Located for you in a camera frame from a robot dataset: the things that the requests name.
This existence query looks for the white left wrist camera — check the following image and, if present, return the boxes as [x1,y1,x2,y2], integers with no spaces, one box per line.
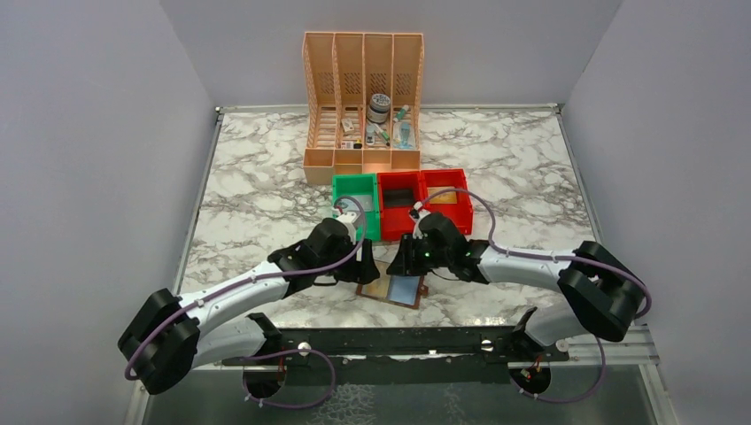
[335,211,361,243]

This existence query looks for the silver card in green bin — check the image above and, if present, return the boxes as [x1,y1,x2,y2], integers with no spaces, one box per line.
[335,195,374,213]

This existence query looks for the teal packaged item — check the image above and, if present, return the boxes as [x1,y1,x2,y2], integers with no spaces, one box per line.
[392,120,417,151]

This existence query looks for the red plastic bin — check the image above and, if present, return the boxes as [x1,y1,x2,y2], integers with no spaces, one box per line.
[376,171,425,242]
[421,168,474,236]

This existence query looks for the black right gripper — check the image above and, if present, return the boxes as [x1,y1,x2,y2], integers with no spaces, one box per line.
[387,232,452,276]

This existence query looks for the small white box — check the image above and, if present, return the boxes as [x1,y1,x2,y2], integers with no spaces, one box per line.
[341,118,355,134]

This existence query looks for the orange plastic desk organizer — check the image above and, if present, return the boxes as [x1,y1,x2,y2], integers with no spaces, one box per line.
[302,32,425,185]

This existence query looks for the small red black item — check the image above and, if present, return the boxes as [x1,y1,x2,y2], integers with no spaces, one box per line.
[340,141,363,150]

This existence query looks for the grey round tin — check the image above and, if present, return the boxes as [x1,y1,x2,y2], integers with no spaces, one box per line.
[366,93,391,125]

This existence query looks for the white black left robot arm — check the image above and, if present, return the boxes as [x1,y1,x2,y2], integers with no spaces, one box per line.
[117,216,380,395]

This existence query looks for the brown leather card holder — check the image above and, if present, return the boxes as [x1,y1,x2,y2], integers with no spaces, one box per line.
[355,259,429,310]

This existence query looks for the green plastic bin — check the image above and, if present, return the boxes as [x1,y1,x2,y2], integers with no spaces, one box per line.
[332,174,381,242]

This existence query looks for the small grey white bottle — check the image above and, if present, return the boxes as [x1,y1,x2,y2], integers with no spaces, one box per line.
[365,129,375,146]

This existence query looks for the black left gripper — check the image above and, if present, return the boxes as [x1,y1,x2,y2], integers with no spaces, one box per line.
[317,237,380,285]

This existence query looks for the black card in red bin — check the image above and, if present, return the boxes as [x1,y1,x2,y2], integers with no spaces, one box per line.
[382,189,416,209]

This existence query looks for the aluminium frame rail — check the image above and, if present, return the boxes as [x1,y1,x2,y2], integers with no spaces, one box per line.
[157,321,660,375]

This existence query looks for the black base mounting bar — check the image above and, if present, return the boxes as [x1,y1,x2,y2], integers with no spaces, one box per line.
[221,326,535,386]

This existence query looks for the small teal tube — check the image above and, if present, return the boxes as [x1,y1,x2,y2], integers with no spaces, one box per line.
[393,104,410,122]

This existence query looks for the gold VIP card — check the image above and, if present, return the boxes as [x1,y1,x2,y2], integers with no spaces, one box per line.
[427,186,458,205]

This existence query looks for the green white marker pen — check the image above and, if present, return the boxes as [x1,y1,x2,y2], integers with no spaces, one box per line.
[371,124,391,146]

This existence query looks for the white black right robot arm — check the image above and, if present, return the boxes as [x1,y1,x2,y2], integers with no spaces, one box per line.
[387,212,651,360]

